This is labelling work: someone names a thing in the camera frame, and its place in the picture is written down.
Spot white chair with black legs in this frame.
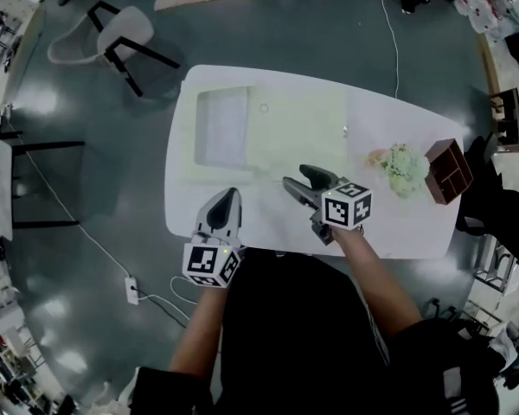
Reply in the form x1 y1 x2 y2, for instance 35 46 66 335
47 0 182 99

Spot brown wooden desk organizer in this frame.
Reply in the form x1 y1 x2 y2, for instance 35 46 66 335
424 138 475 206

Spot person's left forearm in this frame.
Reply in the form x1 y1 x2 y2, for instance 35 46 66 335
169 281 234 378

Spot pale green sink tray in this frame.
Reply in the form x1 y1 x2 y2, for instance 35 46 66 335
179 85 349 185

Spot long white power cable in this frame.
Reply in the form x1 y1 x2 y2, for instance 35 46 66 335
6 121 133 280

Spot white power strip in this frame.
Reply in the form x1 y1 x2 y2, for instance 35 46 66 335
124 276 140 306

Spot person's right forearm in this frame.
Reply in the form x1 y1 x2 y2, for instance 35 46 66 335
328 225 423 341

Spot black floor cable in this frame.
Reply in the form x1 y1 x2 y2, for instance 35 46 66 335
133 287 189 330

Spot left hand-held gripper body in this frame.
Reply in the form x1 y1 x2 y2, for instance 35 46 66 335
182 227 247 290

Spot white cloth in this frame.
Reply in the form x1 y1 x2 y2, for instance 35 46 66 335
202 89 250 168

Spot looped white cable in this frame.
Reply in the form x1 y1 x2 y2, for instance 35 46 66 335
136 274 200 319

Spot black office chair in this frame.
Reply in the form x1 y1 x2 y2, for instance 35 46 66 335
454 131 519 267

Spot thin white cable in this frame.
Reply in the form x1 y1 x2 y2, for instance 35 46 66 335
379 0 401 99

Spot person's black clothing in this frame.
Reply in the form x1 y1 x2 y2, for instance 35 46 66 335
129 246 509 415

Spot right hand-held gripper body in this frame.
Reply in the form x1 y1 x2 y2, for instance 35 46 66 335
310 181 373 246

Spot white flowers in pink vase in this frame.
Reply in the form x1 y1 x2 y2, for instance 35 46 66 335
365 143 430 199

